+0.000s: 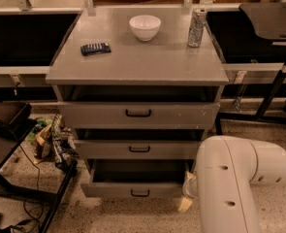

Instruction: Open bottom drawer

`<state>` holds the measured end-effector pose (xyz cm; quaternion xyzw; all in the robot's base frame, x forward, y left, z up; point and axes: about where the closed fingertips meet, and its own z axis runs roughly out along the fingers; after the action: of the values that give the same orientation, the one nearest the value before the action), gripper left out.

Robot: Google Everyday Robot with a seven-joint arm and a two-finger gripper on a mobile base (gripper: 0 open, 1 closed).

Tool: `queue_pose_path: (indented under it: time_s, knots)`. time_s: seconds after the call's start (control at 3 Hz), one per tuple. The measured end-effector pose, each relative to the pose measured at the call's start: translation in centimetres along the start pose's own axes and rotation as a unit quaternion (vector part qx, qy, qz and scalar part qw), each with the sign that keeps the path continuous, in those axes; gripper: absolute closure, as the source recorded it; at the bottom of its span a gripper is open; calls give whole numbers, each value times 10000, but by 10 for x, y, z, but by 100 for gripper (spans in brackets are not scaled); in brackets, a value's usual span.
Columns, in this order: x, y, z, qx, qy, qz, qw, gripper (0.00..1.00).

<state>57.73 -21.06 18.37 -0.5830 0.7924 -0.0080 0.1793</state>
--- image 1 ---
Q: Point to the grey bottom drawer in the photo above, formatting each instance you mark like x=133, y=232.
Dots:
x=136, y=178

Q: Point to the black table right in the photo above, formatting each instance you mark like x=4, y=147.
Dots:
x=251, y=43

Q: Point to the grey top drawer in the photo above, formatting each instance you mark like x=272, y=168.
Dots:
x=139, y=115

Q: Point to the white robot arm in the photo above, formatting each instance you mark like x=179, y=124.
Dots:
x=225, y=169

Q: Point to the grey drawer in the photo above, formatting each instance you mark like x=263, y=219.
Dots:
x=136, y=178
x=136, y=149
x=139, y=115

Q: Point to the grey drawer cabinet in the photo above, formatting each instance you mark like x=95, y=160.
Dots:
x=164, y=69

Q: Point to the black side table left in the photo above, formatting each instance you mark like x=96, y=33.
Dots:
x=15, y=125

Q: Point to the grey middle drawer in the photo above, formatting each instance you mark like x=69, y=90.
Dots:
x=136, y=149

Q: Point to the dark snack bar package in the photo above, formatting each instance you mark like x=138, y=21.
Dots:
x=98, y=48

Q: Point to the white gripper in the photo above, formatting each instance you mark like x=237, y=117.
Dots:
x=189, y=189

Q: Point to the silver drink can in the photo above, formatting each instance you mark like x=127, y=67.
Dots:
x=196, y=28

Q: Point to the white bowl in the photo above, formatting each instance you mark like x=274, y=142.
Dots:
x=145, y=27

